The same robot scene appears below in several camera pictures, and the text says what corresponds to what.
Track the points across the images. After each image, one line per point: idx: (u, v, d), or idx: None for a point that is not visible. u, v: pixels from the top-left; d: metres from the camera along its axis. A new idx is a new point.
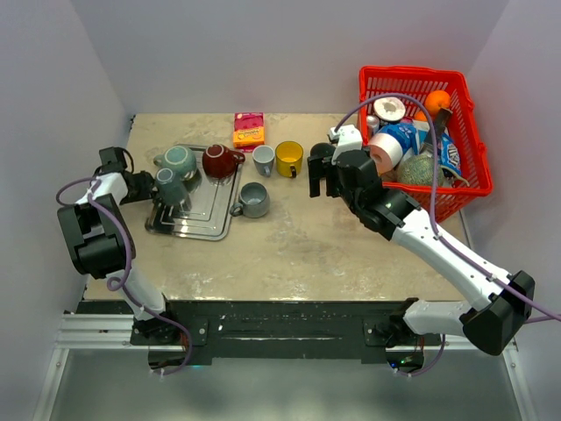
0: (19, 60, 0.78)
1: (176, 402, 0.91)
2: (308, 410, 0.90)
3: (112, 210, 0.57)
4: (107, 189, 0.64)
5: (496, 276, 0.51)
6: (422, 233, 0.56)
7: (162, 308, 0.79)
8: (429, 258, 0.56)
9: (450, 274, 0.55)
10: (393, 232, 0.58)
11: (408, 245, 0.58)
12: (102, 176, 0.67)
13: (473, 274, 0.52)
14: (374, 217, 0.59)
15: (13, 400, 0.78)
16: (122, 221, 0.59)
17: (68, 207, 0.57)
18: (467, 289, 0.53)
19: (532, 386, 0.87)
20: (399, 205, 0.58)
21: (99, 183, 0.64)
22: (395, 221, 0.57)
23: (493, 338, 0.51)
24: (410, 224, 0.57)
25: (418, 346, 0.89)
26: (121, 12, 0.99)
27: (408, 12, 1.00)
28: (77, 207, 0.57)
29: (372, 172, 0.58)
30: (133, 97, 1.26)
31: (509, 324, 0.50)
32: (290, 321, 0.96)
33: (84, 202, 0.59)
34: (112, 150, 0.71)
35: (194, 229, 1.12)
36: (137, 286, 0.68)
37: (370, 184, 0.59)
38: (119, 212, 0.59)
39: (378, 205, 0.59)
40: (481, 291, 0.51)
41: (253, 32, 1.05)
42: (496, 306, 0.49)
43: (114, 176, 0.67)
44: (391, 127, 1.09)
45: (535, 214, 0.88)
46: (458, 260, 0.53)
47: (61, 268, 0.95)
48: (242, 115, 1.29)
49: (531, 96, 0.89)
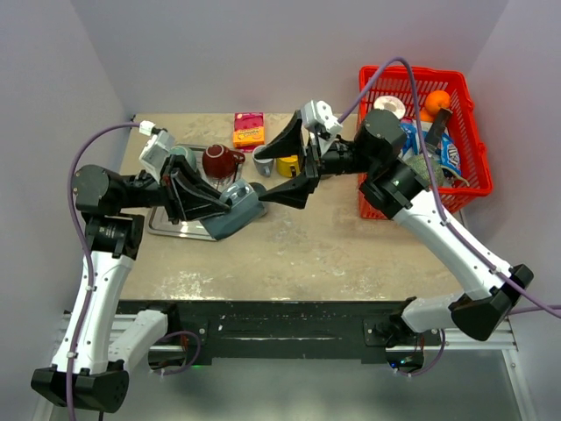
0: (19, 59, 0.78)
1: (177, 402, 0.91)
2: (308, 410, 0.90)
3: (91, 398, 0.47)
4: (95, 323, 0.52)
5: (500, 269, 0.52)
6: (429, 217, 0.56)
7: (163, 330, 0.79)
8: (431, 243, 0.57)
9: (451, 261, 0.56)
10: (395, 213, 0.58)
11: (410, 226, 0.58)
12: (98, 274, 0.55)
13: (477, 265, 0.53)
14: (379, 195, 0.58)
15: (12, 400, 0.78)
16: (106, 395, 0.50)
17: (45, 381, 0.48)
18: (465, 279, 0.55)
19: (532, 385, 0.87)
20: (408, 184, 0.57)
21: (88, 296, 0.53)
22: (401, 202, 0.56)
23: (482, 326, 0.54)
24: (418, 208, 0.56)
25: (418, 346, 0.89)
26: (120, 10, 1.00)
27: (408, 11, 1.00)
28: (55, 374, 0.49)
29: (398, 148, 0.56)
30: (133, 97, 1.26)
31: (503, 316, 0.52)
32: (289, 322, 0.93)
33: (65, 365, 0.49)
34: (94, 204, 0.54)
35: (193, 230, 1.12)
36: (142, 351, 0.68)
37: (390, 159, 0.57)
38: (105, 385, 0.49)
39: (386, 181, 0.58)
40: (482, 282, 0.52)
41: (252, 31, 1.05)
42: (496, 300, 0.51)
43: (110, 282, 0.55)
44: None
45: (536, 213, 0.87)
46: (464, 251, 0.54)
47: (60, 267, 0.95)
48: (242, 115, 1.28)
49: (532, 96, 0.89)
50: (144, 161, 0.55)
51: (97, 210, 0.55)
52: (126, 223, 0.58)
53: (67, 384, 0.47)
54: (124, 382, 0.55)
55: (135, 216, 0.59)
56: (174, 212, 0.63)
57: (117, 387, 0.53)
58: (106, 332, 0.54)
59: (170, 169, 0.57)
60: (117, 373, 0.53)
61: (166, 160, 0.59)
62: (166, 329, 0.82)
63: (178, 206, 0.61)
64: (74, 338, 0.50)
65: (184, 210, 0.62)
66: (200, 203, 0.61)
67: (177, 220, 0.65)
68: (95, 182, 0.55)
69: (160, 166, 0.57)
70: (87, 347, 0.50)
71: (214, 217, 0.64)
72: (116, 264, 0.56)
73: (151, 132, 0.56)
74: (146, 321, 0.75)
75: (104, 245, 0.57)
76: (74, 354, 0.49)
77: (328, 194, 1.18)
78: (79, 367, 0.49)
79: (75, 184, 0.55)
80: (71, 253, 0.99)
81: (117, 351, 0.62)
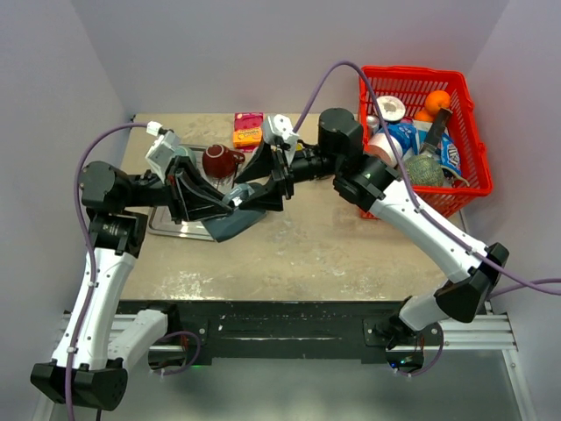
0: (19, 60, 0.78)
1: (177, 402, 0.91)
2: (308, 410, 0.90)
3: (89, 394, 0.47)
4: (95, 319, 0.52)
5: (476, 249, 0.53)
6: (402, 206, 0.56)
7: (162, 330, 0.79)
8: (408, 231, 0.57)
9: (429, 247, 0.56)
10: (371, 205, 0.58)
11: (387, 217, 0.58)
12: (100, 270, 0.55)
13: (454, 248, 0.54)
14: (352, 189, 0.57)
15: (12, 399, 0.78)
16: (104, 391, 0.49)
17: (44, 377, 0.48)
18: (445, 263, 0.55)
19: (531, 386, 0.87)
20: (379, 175, 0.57)
21: (90, 293, 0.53)
22: (375, 193, 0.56)
23: (466, 306, 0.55)
24: (391, 197, 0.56)
25: (418, 347, 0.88)
26: (120, 10, 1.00)
27: (408, 10, 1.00)
28: (55, 369, 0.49)
29: (358, 139, 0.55)
30: (134, 97, 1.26)
31: (484, 294, 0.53)
32: (290, 321, 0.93)
33: (65, 360, 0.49)
34: (100, 201, 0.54)
35: (194, 230, 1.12)
36: (141, 350, 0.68)
37: (354, 152, 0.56)
38: (104, 381, 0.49)
39: (357, 175, 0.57)
40: (461, 264, 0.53)
41: (252, 31, 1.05)
42: (475, 280, 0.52)
43: (112, 280, 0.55)
44: (391, 127, 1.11)
45: (536, 212, 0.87)
46: (440, 235, 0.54)
47: (60, 267, 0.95)
48: (242, 115, 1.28)
49: (532, 95, 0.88)
50: (150, 160, 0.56)
51: (104, 204, 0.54)
52: (131, 220, 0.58)
53: (66, 378, 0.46)
54: (123, 381, 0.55)
55: (138, 214, 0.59)
56: (177, 212, 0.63)
57: (117, 385, 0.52)
58: (106, 329, 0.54)
59: (175, 169, 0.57)
60: (116, 371, 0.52)
61: (171, 161, 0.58)
62: (166, 329, 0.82)
63: (181, 206, 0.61)
64: (74, 333, 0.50)
65: (187, 211, 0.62)
66: (202, 204, 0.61)
67: (180, 220, 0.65)
68: (100, 179, 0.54)
69: (166, 166, 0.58)
70: (87, 343, 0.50)
71: (216, 219, 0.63)
72: (118, 261, 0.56)
73: (158, 132, 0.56)
74: (146, 320, 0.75)
75: (106, 242, 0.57)
76: (74, 349, 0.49)
77: (328, 195, 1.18)
78: (79, 362, 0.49)
79: (81, 181, 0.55)
80: (71, 253, 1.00)
81: (117, 349, 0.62)
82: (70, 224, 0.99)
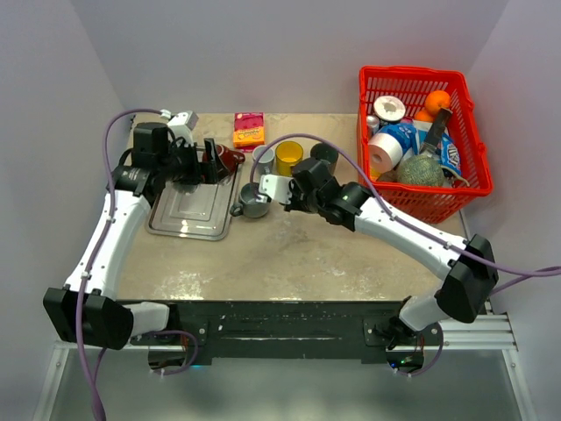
0: (18, 60, 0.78)
1: (178, 402, 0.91)
2: (308, 410, 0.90)
3: (98, 317, 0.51)
4: (110, 251, 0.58)
5: (452, 243, 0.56)
6: (379, 217, 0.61)
7: (163, 325, 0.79)
8: (391, 239, 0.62)
9: (411, 249, 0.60)
10: (354, 223, 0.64)
11: (370, 231, 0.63)
12: (120, 205, 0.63)
13: (431, 246, 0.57)
14: (335, 212, 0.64)
15: (12, 399, 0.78)
16: (111, 320, 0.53)
17: (57, 297, 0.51)
18: (429, 261, 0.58)
19: (532, 386, 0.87)
20: (355, 196, 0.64)
21: (110, 224, 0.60)
22: (352, 210, 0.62)
23: (460, 304, 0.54)
24: (366, 212, 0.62)
25: (418, 347, 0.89)
26: (120, 11, 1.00)
27: (408, 11, 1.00)
28: (67, 292, 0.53)
29: (322, 173, 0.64)
30: (133, 97, 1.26)
31: (472, 286, 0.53)
32: (290, 322, 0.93)
33: (78, 285, 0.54)
34: (148, 133, 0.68)
35: (193, 230, 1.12)
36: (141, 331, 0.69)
37: (323, 182, 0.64)
38: (111, 310, 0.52)
39: (336, 200, 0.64)
40: (440, 259, 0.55)
41: (252, 31, 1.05)
42: (455, 270, 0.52)
43: (128, 217, 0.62)
44: (391, 127, 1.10)
45: (536, 212, 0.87)
46: (416, 236, 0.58)
47: (60, 267, 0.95)
48: (242, 115, 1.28)
49: (532, 96, 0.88)
50: (187, 124, 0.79)
51: (150, 138, 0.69)
52: (154, 172, 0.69)
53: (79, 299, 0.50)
54: (128, 322, 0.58)
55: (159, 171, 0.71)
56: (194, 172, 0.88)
57: (121, 324, 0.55)
58: (118, 264, 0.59)
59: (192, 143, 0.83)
60: (122, 310, 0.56)
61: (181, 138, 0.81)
62: (166, 324, 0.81)
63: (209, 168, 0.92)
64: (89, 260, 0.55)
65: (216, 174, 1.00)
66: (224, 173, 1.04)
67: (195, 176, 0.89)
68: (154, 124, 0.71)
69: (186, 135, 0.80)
70: (101, 271, 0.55)
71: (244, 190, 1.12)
72: (135, 203, 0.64)
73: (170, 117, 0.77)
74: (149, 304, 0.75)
75: (127, 184, 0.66)
76: (88, 275, 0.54)
77: None
78: (92, 287, 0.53)
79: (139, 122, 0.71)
80: (70, 253, 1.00)
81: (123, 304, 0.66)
82: (70, 224, 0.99)
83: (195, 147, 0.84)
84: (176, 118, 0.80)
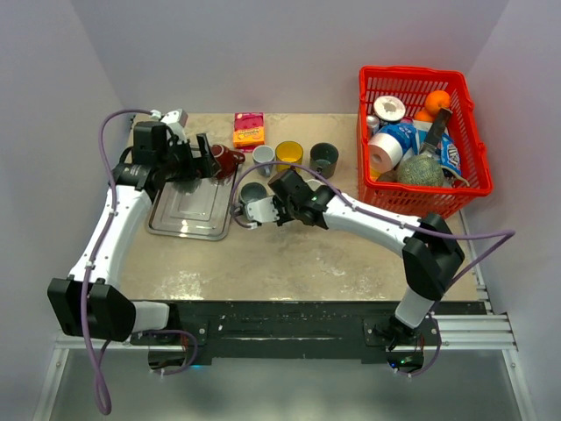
0: (18, 60, 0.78)
1: (178, 402, 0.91)
2: (308, 410, 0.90)
3: (102, 306, 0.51)
4: (112, 243, 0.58)
5: (407, 222, 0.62)
6: (343, 210, 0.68)
7: (163, 324, 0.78)
8: (357, 229, 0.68)
9: (376, 237, 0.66)
10: (324, 221, 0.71)
11: (339, 225, 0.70)
12: (122, 201, 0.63)
13: (389, 227, 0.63)
14: (306, 212, 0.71)
15: (11, 400, 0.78)
16: (115, 311, 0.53)
17: (61, 288, 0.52)
18: (391, 244, 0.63)
19: (532, 387, 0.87)
20: (323, 196, 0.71)
21: (112, 217, 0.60)
22: (318, 209, 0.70)
23: (423, 279, 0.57)
24: (332, 208, 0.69)
25: (418, 346, 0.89)
26: (120, 11, 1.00)
27: (407, 11, 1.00)
28: (72, 282, 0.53)
29: (293, 180, 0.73)
30: (134, 97, 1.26)
31: (429, 259, 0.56)
32: (290, 321, 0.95)
33: (81, 275, 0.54)
34: (147, 131, 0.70)
35: (193, 230, 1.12)
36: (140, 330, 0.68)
37: (295, 189, 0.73)
38: (116, 302, 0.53)
39: (307, 202, 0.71)
40: (396, 238, 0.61)
41: (252, 31, 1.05)
42: (409, 246, 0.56)
43: (131, 210, 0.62)
44: (391, 127, 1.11)
45: (536, 212, 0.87)
46: (376, 221, 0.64)
47: (60, 267, 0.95)
48: (242, 115, 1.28)
49: (532, 96, 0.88)
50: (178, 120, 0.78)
51: (150, 135, 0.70)
52: (155, 168, 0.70)
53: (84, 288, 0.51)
54: (131, 317, 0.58)
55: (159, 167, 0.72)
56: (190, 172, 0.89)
57: (124, 317, 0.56)
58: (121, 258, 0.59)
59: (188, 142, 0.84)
60: (125, 303, 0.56)
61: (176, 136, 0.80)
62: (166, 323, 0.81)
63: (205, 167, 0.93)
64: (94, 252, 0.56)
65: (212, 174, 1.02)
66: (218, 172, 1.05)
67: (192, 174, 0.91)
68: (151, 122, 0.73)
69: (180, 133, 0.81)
70: (104, 261, 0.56)
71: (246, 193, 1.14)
72: (137, 196, 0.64)
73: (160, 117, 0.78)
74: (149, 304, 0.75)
75: (128, 180, 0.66)
76: (93, 265, 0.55)
77: None
78: (95, 276, 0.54)
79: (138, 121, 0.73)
80: (71, 253, 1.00)
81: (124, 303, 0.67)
82: (71, 224, 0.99)
83: (188, 144, 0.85)
84: (167, 117, 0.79)
